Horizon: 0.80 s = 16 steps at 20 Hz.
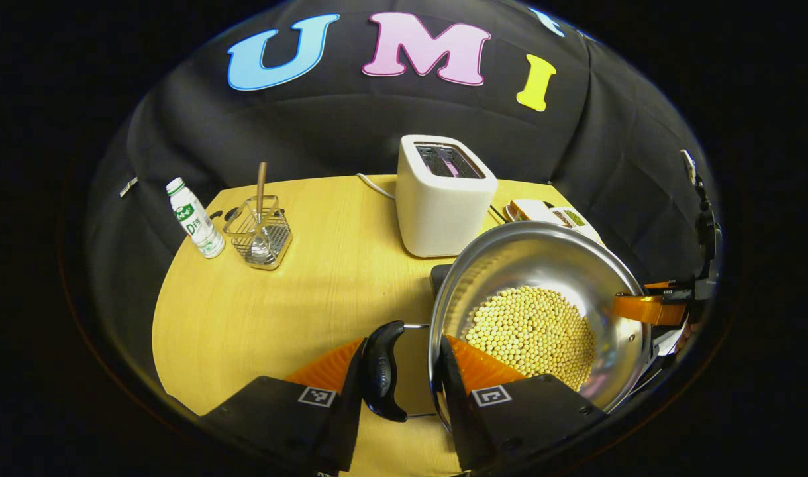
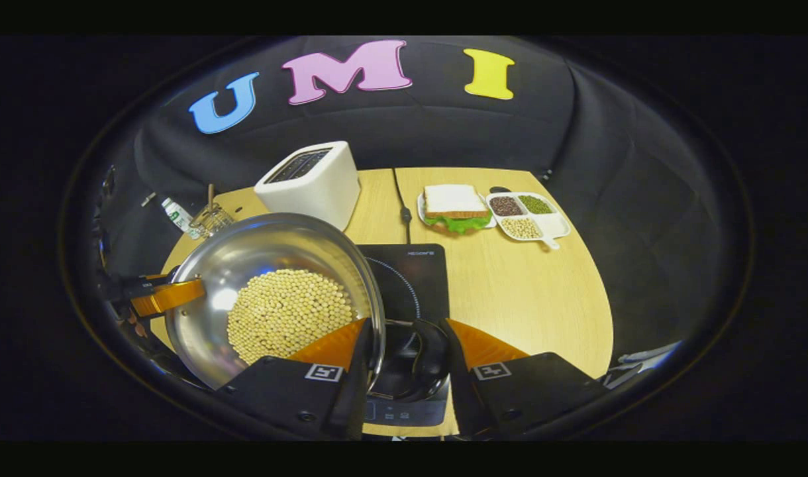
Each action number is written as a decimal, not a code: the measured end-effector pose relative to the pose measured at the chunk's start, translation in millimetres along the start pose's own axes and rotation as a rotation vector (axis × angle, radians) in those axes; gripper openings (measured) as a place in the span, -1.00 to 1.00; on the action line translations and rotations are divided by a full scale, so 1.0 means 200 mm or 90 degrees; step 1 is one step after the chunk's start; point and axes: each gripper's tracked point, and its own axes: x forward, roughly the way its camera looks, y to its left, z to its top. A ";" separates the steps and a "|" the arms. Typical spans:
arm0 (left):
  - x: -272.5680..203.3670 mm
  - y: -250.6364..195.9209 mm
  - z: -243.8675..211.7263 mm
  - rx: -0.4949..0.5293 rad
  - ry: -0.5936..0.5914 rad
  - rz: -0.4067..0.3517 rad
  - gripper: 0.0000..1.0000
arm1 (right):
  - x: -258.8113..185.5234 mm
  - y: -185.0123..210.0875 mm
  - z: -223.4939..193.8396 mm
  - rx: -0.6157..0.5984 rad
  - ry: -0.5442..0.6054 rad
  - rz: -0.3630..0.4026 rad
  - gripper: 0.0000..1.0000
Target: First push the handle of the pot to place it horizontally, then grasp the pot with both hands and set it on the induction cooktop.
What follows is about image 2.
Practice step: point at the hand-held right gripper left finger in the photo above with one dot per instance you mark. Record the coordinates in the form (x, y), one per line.
(359, 371)

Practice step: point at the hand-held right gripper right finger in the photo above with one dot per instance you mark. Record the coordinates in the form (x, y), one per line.
(458, 377)

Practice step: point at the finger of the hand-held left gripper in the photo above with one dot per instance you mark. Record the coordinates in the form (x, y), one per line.
(169, 297)
(142, 283)

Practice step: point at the black induction cooktop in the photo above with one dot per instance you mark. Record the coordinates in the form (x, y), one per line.
(417, 278)

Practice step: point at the white drink bottle green label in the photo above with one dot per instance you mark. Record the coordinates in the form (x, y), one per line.
(179, 217)

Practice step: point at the pile of soybeans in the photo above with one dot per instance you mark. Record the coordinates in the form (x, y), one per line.
(285, 315)

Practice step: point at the sandwich with lettuce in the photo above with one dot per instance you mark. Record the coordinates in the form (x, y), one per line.
(454, 205)

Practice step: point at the white divided dish of beans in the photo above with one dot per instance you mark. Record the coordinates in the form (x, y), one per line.
(530, 215)

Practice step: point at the white toaster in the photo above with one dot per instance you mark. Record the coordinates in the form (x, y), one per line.
(318, 189)

